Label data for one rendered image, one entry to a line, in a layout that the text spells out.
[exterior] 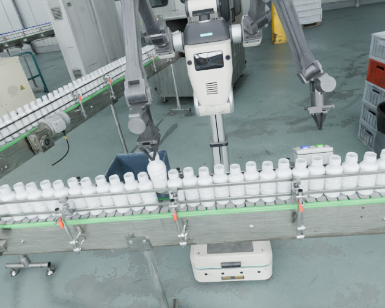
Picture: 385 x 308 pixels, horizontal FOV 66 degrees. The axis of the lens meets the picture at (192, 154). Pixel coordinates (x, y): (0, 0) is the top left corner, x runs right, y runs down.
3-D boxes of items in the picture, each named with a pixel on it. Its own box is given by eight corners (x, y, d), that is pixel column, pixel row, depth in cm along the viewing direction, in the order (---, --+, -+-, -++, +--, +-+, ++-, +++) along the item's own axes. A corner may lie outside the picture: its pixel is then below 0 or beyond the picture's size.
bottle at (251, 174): (252, 191, 123) (250, 157, 114) (263, 197, 118) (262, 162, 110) (242, 198, 120) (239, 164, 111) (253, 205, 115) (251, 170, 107)
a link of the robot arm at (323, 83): (313, 59, 119) (295, 73, 120) (326, 55, 108) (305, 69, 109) (329, 84, 121) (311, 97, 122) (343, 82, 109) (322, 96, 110)
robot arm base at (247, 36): (241, 16, 147) (244, 41, 147) (242, 9, 139) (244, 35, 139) (260, 14, 146) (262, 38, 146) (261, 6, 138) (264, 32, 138)
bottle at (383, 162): (374, 194, 111) (382, 156, 102) (368, 184, 116) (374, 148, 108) (392, 193, 110) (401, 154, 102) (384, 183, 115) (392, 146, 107)
